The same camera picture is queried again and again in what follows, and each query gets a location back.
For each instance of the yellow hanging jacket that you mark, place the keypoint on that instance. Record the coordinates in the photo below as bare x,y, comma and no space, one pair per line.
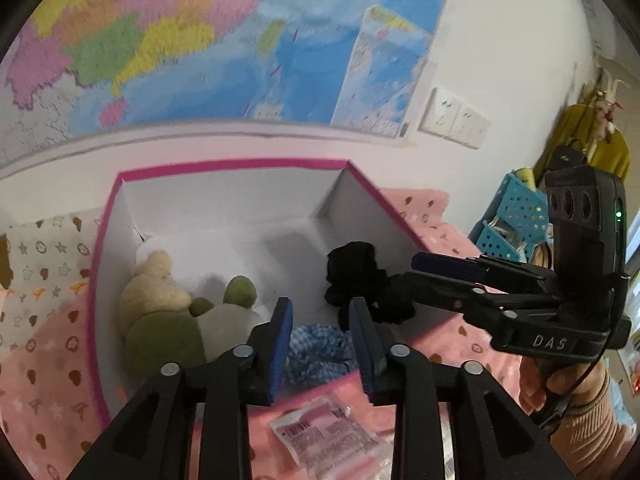
575,125

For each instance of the pink packet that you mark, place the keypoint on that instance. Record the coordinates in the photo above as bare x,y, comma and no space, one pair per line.
320,435

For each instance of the person's right hand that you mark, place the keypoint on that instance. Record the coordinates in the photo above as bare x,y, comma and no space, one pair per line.
532,385

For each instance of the blue perforated basket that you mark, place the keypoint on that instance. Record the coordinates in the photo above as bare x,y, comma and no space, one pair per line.
520,205
492,247

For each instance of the white wall socket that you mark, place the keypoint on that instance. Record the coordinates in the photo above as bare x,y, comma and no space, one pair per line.
470,126
440,112

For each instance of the blue checked scrunchie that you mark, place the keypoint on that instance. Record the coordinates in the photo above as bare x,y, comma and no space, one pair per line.
320,355

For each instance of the black bag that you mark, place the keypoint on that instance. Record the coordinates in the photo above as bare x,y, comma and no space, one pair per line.
565,157

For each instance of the green and cream plush toy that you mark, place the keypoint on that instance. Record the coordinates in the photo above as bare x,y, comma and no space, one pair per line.
160,335

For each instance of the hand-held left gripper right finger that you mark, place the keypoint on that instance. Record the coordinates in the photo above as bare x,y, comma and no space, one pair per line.
362,350

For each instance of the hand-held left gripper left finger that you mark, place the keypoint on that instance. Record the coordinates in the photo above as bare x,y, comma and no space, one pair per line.
282,345

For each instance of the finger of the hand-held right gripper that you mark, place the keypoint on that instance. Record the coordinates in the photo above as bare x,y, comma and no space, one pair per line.
435,261
450,295

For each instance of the white hanging ornament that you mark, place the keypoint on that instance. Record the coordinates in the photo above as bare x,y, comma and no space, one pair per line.
607,105

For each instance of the wall map poster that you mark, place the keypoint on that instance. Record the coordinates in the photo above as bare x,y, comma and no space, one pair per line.
200,35

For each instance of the person's right forearm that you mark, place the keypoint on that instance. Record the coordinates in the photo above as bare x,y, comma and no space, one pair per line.
595,435

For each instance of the white printed pillow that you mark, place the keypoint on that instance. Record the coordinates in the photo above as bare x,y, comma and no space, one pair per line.
45,260

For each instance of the black scrunchie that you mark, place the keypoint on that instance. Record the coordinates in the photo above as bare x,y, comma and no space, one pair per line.
350,270

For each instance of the pink cardboard box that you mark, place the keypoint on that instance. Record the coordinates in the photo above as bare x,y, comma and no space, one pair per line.
225,220

